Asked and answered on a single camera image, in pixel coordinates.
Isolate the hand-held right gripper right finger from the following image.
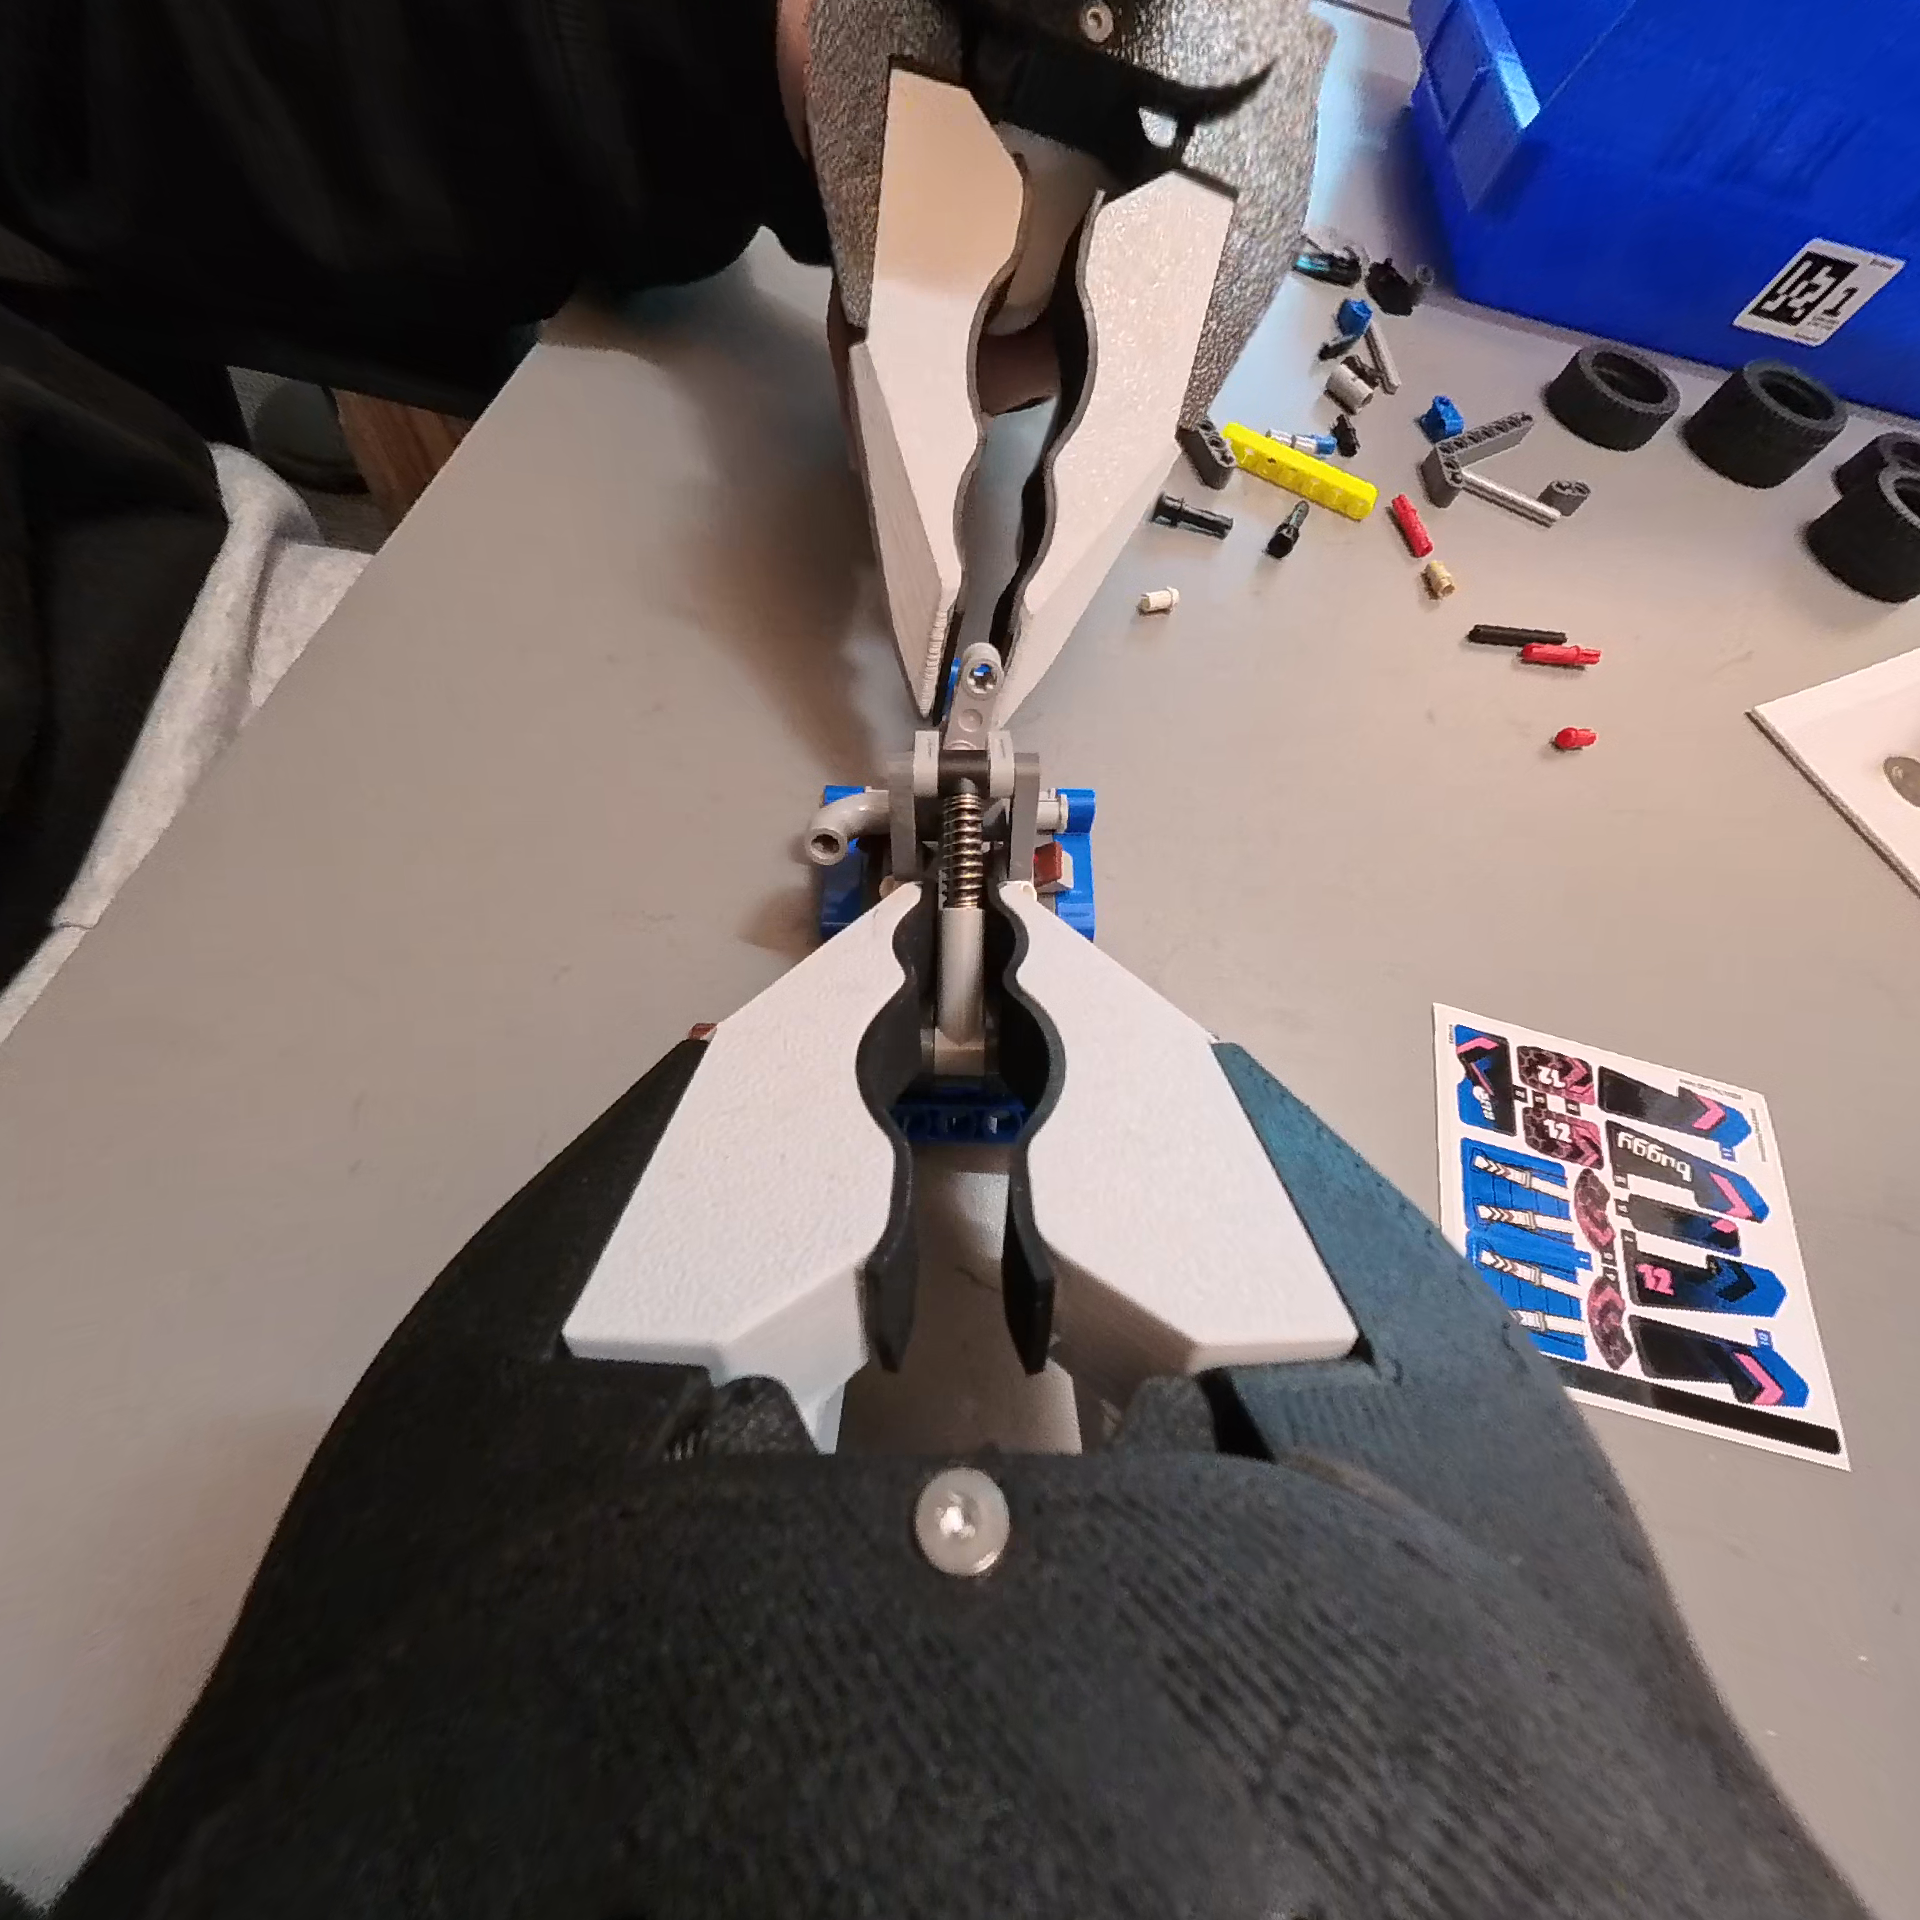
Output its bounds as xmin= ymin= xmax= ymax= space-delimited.
xmin=997 ymin=885 xmax=1362 ymax=1375

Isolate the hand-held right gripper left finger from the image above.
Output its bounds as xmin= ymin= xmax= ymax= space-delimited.
xmin=559 ymin=885 xmax=923 ymax=1373

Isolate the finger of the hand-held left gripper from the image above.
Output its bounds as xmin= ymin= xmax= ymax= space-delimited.
xmin=1002 ymin=165 xmax=1238 ymax=710
xmin=843 ymin=57 xmax=1041 ymax=720

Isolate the grey and blue lego chassis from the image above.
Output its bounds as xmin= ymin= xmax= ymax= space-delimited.
xmin=689 ymin=727 xmax=1217 ymax=1156

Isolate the yellow lego beam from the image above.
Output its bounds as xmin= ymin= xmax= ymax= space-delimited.
xmin=1223 ymin=420 xmax=1379 ymax=520

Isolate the dark grey L-shaped lego beam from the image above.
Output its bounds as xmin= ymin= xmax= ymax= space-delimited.
xmin=1419 ymin=410 xmax=1535 ymax=509

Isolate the lego sticker sheet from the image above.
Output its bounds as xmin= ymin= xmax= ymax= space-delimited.
xmin=1430 ymin=1001 xmax=1852 ymax=1472

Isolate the closed lego instruction booklet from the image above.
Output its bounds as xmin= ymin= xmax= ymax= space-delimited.
xmin=1747 ymin=646 xmax=1920 ymax=900

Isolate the person's left hand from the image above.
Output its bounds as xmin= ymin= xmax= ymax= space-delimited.
xmin=983 ymin=316 xmax=1076 ymax=415

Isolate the blue plastic storage bin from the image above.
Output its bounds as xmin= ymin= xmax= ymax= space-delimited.
xmin=1407 ymin=0 xmax=1920 ymax=424

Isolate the wooden panel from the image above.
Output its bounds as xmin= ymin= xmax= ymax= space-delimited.
xmin=329 ymin=385 xmax=476 ymax=498

